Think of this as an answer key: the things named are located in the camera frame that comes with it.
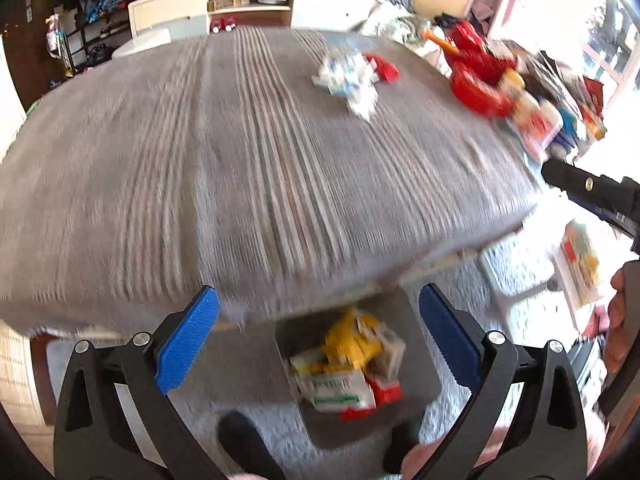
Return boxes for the orange toy tube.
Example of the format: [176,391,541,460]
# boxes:
[421,29,452,52]

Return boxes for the yellow bag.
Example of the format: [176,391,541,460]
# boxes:
[321,309,387,372]

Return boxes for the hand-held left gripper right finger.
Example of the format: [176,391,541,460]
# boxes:
[419,283,588,480]

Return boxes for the white green medicine box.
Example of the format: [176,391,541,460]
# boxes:
[304,371,377,412]

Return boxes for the grey plaid tablecloth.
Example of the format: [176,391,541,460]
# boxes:
[0,26,547,337]

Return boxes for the pile of snack packets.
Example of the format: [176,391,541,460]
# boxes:
[519,49,609,142]

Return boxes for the grey shaggy rug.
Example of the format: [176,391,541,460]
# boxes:
[46,259,577,480]

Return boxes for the floral padded cloth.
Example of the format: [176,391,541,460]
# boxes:
[359,1,442,47]

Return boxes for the person's right hand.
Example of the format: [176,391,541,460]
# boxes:
[604,260,640,375]

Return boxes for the white blue crumpled wrappers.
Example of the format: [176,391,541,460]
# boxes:
[311,49,379,122]

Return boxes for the white yellow-striped medicine box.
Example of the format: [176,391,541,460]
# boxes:
[372,329,407,382]

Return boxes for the person's foot in black sock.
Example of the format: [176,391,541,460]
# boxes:
[217,410,287,480]

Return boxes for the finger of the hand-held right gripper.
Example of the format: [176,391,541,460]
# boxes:
[541,159,640,236]

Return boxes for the person's leg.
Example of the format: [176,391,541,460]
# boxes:
[401,424,507,480]

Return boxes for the white bottle yellow cap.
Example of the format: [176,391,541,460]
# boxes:
[500,69,527,97]

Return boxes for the red snack bag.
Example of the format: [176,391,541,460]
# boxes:
[344,376,404,422]

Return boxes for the dark plastic bin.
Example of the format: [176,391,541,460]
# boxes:
[273,287,444,452]

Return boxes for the cream grey television stand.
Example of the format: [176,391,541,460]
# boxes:
[127,0,379,42]

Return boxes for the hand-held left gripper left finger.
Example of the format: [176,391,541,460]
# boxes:
[52,285,224,480]

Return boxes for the white bottle red label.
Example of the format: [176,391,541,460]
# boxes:
[514,94,546,146]
[531,102,563,157]

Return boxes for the small red packet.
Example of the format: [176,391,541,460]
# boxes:
[364,52,401,84]

